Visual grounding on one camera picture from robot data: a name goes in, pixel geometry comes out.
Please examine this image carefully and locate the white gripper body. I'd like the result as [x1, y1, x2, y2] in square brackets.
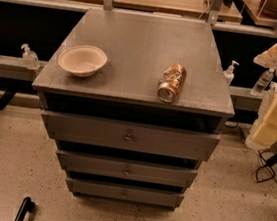
[253, 43, 277, 69]

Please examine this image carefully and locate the grey top drawer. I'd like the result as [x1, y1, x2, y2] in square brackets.
[41, 110, 220, 161]

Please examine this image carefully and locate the grey drawer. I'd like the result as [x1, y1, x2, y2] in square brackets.
[66, 177, 184, 208]
[41, 110, 220, 161]
[57, 150, 197, 188]

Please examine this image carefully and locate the grey drawer cabinet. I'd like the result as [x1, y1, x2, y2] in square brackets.
[18, 0, 247, 218]

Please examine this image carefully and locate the grey bottom drawer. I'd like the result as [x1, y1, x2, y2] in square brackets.
[66, 177, 184, 208]

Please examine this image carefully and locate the grey middle drawer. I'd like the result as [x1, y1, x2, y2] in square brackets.
[57, 150, 197, 188]

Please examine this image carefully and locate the clear plastic water bottle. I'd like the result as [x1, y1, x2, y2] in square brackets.
[250, 68, 274, 96]

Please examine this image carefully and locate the right white sanitizer pump bottle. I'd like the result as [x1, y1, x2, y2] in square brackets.
[223, 61, 238, 84]

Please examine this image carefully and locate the crushed orange soda can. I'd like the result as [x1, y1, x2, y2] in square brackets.
[157, 64, 187, 103]

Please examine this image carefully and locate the white paper bowl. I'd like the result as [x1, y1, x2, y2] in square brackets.
[58, 45, 108, 78]

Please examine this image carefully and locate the left clear sanitizer pump bottle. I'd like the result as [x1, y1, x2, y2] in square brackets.
[21, 43, 40, 70]

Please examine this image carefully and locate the black floor cable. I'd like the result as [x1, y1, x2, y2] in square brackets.
[253, 148, 277, 190]

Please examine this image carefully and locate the black handle bottom left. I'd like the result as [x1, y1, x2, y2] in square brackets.
[14, 197, 35, 221]

